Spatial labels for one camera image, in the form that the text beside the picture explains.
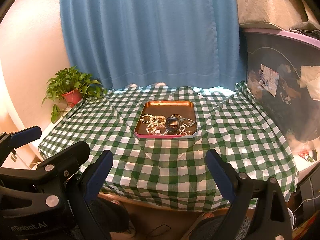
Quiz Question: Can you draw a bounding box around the green checkered tablecloth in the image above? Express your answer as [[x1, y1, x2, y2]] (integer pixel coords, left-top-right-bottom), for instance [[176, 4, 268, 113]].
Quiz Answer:
[[37, 80, 299, 213]]

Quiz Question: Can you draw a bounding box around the white crumpled cloth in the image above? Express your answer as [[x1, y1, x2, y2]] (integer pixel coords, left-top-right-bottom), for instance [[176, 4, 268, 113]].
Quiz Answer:
[[299, 66, 320, 99]]

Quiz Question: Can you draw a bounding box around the red green packet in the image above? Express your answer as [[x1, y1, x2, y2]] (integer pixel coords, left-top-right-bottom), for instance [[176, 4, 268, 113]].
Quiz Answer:
[[299, 149, 319, 163]]

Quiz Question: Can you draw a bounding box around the pearl bead bracelet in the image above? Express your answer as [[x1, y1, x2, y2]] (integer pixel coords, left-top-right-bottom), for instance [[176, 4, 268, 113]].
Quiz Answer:
[[140, 114, 166, 126]]

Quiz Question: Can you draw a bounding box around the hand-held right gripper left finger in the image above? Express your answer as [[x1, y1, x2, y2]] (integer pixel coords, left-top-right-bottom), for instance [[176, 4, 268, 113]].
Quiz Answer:
[[64, 149, 114, 240]]

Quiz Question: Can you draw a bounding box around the pink heart bead bracelet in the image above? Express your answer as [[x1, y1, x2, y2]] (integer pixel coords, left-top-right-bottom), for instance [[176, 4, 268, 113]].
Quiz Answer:
[[146, 124, 163, 136]]

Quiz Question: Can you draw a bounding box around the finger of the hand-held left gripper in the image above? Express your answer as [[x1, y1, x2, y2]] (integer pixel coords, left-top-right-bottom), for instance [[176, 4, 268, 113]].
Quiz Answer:
[[0, 126, 42, 156], [30, 141, 91, 183]]

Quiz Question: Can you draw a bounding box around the person's left leg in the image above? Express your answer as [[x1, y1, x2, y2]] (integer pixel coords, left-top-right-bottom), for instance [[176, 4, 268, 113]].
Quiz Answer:
[[87, 197, 131, 240]]

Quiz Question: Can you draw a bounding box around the grey fabric storage bag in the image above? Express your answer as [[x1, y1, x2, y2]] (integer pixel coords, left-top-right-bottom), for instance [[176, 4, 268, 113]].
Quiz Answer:
[[236, 0, 310, 28]]

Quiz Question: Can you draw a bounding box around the clear plastic storage bin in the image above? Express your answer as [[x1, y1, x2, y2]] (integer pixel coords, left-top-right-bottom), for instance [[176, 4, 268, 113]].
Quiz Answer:
[[240, 26, 320, 160]]

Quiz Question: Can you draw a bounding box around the blue curtain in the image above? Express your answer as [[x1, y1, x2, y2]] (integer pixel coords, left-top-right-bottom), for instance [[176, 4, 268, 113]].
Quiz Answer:
[[59, 0, 242, 90]]

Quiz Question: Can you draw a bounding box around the grey garment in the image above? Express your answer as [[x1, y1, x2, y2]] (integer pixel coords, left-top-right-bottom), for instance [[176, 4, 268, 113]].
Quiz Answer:
[[289, 20, 320, 39]]

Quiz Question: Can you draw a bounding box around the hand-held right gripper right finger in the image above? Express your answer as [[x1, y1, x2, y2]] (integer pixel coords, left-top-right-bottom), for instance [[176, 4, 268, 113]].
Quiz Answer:
[[205, 149, 293, 240]]

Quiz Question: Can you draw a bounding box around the thin black cable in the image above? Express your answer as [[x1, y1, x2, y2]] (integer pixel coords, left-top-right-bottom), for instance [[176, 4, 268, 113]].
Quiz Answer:
[[146, 224, 173, 238]]

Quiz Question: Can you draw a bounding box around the person's leg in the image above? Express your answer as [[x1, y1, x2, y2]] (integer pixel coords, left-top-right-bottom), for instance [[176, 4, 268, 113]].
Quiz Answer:
[[192, 215, 252, 240], [87, 197, 131, 240]]

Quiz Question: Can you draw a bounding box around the white round device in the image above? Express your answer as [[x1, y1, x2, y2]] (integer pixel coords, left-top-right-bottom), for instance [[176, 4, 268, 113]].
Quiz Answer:
[[287, 209, 296, 228]]

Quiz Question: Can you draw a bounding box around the orange metal tray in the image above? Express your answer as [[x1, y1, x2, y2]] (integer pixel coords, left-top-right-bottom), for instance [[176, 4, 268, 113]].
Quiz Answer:
[[134, 100, 198, 138]]

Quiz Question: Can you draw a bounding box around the person's right leg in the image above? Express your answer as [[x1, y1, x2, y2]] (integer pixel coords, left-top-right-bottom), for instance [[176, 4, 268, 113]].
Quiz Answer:
[[192, 215, 252, 240]]

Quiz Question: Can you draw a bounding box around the green potted plant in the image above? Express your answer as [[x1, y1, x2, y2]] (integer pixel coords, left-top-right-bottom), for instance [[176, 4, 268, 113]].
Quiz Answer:
[[41, 66, 108, 124]]

